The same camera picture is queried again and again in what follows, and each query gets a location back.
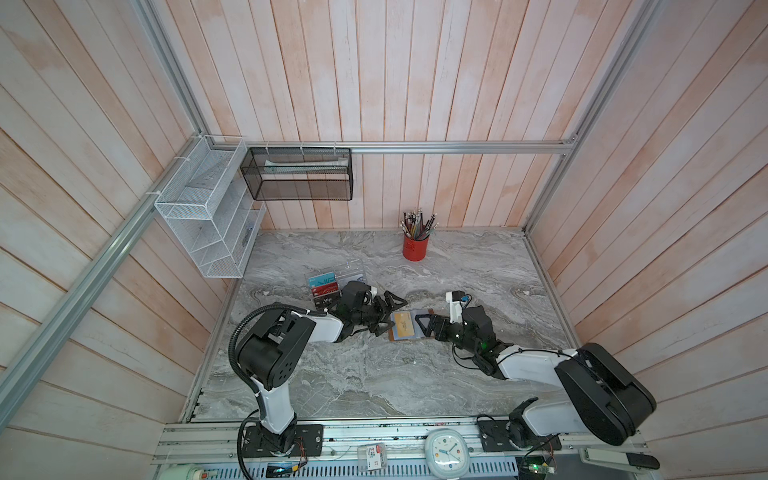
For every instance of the white wire mesh shelf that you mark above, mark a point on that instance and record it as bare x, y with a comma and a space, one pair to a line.
208, 206

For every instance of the red VIP card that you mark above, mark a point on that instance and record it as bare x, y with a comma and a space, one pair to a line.
325, 290

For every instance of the white analog clock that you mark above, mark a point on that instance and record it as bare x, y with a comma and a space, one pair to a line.
446, 453

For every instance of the green circuit board right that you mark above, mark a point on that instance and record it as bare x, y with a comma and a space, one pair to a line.
533, 468

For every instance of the black VIP card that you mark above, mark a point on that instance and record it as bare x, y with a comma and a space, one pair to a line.
326, 301

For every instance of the black mesh wall basket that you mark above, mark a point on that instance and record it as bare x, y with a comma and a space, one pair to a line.
298, 173

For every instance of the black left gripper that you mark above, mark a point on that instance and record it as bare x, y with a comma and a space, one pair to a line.
383, 310

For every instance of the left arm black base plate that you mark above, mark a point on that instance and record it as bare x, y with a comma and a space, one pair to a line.
258, 442

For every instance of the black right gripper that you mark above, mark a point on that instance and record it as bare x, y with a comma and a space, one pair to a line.
442, 322

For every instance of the small red white box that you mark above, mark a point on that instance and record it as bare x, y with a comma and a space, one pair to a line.
372, 458

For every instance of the red metal pencil bucket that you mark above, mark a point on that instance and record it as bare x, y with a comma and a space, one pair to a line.
414, 250

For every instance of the clear acrylic card display stand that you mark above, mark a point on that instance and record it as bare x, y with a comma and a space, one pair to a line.
340, 270

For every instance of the bundle of coloured pencils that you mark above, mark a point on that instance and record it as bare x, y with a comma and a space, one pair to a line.
416, 226

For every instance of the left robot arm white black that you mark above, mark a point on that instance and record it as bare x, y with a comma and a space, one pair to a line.
267, 344

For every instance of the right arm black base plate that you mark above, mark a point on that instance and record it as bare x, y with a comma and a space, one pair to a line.
503, 435

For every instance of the aluminium mounting rail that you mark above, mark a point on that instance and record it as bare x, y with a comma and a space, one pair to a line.
211, 447

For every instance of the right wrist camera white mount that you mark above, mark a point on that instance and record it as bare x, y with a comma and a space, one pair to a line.
457, 300

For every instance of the green circuit board left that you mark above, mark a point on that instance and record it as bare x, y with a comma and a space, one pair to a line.
274, 470

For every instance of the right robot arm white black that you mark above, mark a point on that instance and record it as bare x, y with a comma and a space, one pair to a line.
601, 396

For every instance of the green circuit board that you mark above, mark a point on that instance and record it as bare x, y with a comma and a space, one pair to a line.
533, 468
274, 470

